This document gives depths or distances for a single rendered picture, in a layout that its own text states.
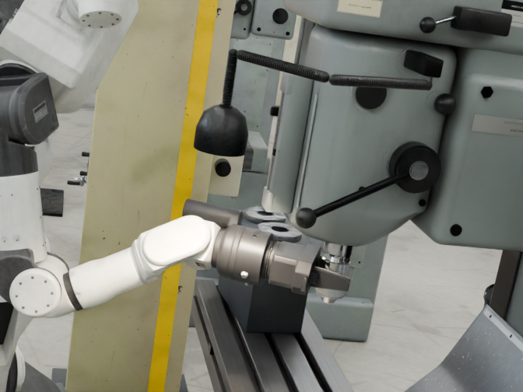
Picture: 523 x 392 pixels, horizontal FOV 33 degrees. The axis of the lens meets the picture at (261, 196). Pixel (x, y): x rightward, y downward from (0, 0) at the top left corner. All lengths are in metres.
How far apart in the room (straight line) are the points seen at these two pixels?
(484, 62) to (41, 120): 0.68
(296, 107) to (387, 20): 0.19
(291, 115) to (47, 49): 0.42
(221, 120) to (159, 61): 1.86
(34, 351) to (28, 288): 2.39
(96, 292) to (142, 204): 1.71
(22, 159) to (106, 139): 1.66
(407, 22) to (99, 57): 0.54
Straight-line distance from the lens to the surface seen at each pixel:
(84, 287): 1.45
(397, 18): 1.23
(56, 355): 3.80
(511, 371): 1.61
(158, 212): 3.16
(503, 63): 1.31
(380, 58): 1.25
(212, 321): 1.82
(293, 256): 1.40
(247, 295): 1.78
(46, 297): 1.43
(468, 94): 1.29
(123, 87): 3.04
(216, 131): 1.18
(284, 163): 1.33
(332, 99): 1.26
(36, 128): 1.43
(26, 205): 1.44
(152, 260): 1.41
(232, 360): 1.67
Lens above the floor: 1.72
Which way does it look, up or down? 15 degrees down
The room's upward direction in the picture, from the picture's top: 9 degrees clockwise
